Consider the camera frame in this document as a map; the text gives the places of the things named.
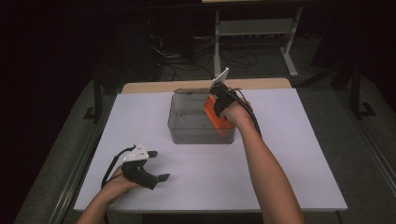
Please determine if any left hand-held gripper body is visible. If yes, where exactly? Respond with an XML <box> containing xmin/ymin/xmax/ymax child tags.
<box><xmin>120</xmin><ymin>143</ymin><xmax>159</xmax><ymax>191</ymax></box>

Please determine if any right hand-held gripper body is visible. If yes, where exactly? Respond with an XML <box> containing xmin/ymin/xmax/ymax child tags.
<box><xmin>208</xmin><ymin>67</ymin><xmax>241</xmax><ymax>119</ymax></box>

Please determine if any orange phone case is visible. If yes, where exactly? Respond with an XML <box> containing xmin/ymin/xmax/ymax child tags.
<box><xmin>203</xmin><ymin>94</ymin><xmax>235</xmax><ymax>138</ymax></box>

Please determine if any grey transparent storage box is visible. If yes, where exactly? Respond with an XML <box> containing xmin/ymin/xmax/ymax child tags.
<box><xmin>167</xmin><ymin>91</ymin><xmax>238</xmax><ymax>145</ymax></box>

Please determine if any person's right hand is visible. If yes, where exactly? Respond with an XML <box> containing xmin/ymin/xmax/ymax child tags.
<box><xmin>221</xmin><ymin>98</ymin><xmax>254</xmax><ymax>126</ymax></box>

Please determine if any person's left hand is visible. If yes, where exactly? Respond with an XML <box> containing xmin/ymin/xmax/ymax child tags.
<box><xmin>104</xmin><ymin>166</ymin><xmax>142</xmax><ymax>203</ymax></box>

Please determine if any wooden table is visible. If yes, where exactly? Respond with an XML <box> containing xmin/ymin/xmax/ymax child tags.
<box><xmin>120</xmin><ymin>77</ymin><xmax>292</xmax><ymax>94</ymax></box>

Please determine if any black metal stand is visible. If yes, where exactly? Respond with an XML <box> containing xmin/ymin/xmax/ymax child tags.
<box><xmin>83</xmin><ymin>60</ymin><xmax>105</xmax><ymax>123</ymax></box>
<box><xmin>348</xmin><ymin>60</ymin><xmax>377</xmax><ymax>120</ymax></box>

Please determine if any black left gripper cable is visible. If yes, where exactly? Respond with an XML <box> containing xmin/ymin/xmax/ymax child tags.
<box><xmin>101</xmin><ymin>144</ymin><xmax>137</xmax><ymax>190</ymax></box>

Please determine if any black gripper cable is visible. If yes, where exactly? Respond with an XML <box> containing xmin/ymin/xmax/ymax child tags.
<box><xmin>229</xmin><ymin>88</ymin><xmax>263</xmax><ymax>138</ymax></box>
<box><xmin>101</xmin><ymin>144</ymin><xmax>137</xmax><ymax>190</ymax></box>

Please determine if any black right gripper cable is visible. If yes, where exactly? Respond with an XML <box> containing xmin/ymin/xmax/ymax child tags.
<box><xmin>229</xmin><ymin>88</ymin><xmax>263</xmax><ymax>138</ymax></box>

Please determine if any tangle of floor cables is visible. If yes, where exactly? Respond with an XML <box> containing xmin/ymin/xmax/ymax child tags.
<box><xmin>148</xmin><ymin>18</ymin><xmax>260</xmax><ymax>82</ymax></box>

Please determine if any aluminium floor rail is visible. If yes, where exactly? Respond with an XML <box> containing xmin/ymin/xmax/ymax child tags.
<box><xmin>46</xmin><ymin>92</ymin><xmax>120</xmax><ymax>224</ymax></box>
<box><xmin>334</xmin><ymin>90</ymin><xmax>396</xmax><ymax>200</ymax></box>

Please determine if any white metal frame desk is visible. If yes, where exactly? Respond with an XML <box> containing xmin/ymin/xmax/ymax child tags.
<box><xmin>201</xmin><ymin>0</ymin><xmax>312</xmax><ymax>78</ymax></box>

